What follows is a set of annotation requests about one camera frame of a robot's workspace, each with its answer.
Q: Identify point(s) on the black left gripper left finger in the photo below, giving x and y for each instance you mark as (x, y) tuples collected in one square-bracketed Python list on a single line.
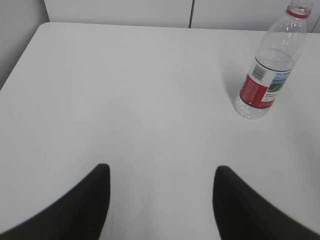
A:
[(80, 214)]

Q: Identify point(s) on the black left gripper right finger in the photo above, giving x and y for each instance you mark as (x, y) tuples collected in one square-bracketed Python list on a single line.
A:
[(242, 214)]

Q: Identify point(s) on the clear plastic water bottle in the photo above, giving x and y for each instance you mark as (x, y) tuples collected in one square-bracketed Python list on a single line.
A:
[(274, 61)]

